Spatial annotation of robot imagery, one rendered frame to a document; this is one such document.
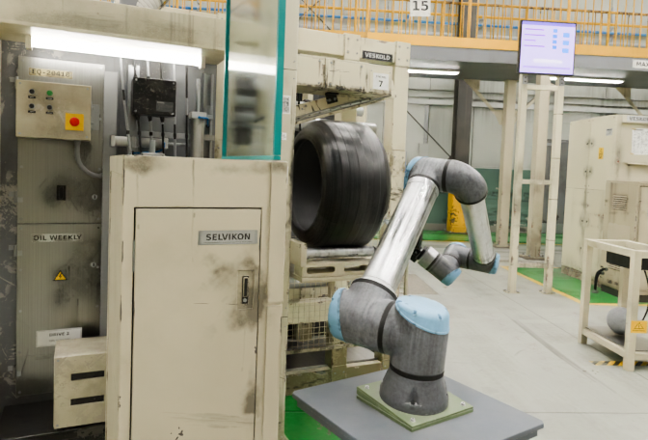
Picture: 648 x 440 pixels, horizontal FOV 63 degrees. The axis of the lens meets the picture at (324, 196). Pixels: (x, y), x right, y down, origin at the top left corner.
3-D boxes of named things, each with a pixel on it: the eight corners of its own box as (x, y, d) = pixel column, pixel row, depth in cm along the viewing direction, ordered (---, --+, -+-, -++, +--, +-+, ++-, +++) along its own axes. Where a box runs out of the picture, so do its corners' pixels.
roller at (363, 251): (298, 254, 224) (301, 261, 220) (300, 245, 222) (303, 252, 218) (370, 252, 238) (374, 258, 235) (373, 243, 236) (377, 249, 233)
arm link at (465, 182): (487, 155, 178) (502, 258, 228) (450, 152, 184) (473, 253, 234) (478, 183, 173) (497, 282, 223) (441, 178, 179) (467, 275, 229)
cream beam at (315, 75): (279, 83, 245) (281, 50, 244) (262, 90, 268) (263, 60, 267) (392, 96, 270) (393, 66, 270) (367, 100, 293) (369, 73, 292)
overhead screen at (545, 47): (518, 72, 556) (521, 19, 553) (516, 73, 561) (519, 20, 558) (573, 75, 560) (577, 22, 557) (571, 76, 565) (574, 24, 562)
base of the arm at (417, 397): (462, 405, 147) (467, 371, 145) (411, 422, 136) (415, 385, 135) (415, 376, 162) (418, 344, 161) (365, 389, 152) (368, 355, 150)
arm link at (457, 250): (472, 261, 234) (464, 276, 225) (447, 256, 240) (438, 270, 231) (472, 242, 230) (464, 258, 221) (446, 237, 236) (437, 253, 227)
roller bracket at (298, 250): (300, 267, 215) (301, 243, 214) (268, 252, 251) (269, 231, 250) (308, 267, 216) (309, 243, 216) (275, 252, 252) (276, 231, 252)
